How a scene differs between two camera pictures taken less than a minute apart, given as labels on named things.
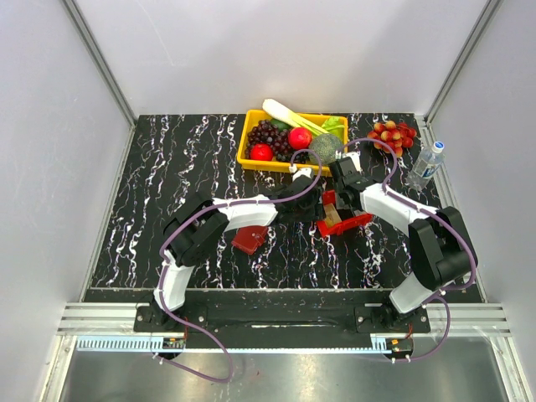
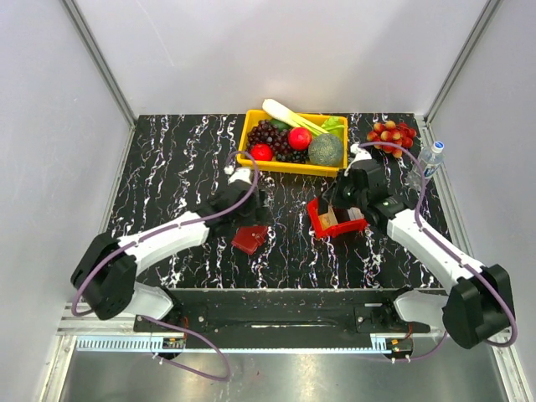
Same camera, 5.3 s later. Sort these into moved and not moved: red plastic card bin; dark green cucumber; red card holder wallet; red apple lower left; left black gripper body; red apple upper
Moved: red plastic card bin; left black gripper body
Not moved: red apple upper; red apple lower left; red card holder wallet; dark green cucumber
